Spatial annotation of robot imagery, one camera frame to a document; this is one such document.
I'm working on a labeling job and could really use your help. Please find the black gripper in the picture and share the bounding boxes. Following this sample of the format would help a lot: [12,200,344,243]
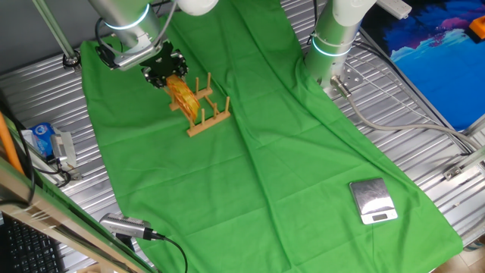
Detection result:
[142,43,189,90]

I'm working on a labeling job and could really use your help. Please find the orange wire basket dish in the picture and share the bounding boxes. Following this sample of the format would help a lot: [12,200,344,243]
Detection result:
[165,74,201,122]

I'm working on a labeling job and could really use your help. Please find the wooden dish rack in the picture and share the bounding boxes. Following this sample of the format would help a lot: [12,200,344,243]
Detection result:
[168,71,232,138]

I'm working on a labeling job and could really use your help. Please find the green cloth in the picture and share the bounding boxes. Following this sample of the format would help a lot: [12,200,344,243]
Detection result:
[79,0,464,273]

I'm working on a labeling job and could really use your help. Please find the blue tissue pack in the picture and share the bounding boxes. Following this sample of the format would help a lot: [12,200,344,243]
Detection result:
[29,121,58,158]

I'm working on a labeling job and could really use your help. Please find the orange pole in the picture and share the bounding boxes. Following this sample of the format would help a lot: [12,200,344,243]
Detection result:
[0,111,24,175]

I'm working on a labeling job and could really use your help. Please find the wooden beam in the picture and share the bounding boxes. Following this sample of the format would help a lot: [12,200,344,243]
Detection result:
[0,157,156,273]

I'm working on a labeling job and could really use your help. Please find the black keyboard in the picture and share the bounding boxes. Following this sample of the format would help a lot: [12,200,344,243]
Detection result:
[0,215,66,273]

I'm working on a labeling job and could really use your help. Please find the white power strip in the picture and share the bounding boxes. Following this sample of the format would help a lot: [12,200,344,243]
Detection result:
[377,0,413,20]

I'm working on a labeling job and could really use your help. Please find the silver digital kitchen scale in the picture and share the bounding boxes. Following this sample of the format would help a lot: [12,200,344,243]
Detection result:
[348,177,399,225]

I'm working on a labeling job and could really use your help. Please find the blue patterned mat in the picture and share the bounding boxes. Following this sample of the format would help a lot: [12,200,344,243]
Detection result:
[359,0,485,132]

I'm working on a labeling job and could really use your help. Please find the orange box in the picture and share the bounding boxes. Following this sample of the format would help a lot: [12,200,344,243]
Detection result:
[468,15,485,41]

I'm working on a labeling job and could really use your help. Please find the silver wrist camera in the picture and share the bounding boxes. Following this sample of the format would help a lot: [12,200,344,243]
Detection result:
[112,36,164,72]

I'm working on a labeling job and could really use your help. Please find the black round cable connector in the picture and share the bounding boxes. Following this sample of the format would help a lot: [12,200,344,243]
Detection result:
[95,42,119,70]

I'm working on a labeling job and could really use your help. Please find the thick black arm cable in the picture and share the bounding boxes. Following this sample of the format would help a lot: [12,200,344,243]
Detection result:
[93,17,126,54]

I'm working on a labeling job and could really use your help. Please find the metal camera pole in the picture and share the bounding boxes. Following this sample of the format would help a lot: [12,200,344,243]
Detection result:
[32,0,81,69]

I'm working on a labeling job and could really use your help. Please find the aluminium camera bracket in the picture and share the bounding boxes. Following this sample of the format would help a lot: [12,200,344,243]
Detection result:
[20,143,83,187]

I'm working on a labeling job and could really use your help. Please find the silver tripod camera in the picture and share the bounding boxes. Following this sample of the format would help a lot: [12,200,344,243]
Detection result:
[99,212,164,242]

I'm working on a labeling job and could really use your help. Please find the black camera cable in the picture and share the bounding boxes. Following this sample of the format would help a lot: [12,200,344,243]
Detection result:
[151,231,189,273]

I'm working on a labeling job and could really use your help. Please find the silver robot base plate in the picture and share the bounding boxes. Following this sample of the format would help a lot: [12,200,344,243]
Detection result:
[321,62,365,96]

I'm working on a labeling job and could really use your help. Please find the grey conduit cable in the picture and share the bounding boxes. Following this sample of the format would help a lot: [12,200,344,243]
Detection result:
[330,74,482,152]

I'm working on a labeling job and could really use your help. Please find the aluminium profile rail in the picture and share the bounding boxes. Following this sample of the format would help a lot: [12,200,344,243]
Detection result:
[441,113,485,181]

